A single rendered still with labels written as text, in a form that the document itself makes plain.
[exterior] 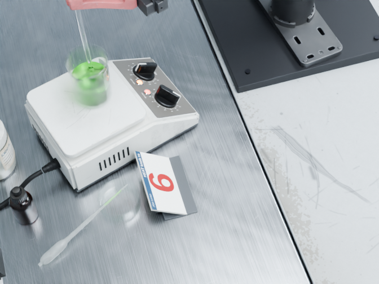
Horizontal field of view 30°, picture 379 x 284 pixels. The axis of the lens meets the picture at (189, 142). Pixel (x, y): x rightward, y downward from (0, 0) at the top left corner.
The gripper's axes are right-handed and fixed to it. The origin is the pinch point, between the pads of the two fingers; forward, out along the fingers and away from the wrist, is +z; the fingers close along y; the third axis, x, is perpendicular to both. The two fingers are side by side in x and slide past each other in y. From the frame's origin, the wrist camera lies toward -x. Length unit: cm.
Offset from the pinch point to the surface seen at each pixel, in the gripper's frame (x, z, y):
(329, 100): 26.0, -28.5, 15.5
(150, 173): 21.7, 0.1, 12.6
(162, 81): 21.5, -9.4, 1.2
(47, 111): 15.7, 7.3, 0.1
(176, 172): 24.6, -3.4, 13.0
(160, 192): 22.1, 0.6, 15.5
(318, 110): 25.9, -26.1, 16.0
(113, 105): 16.0, -0.2, 4.2
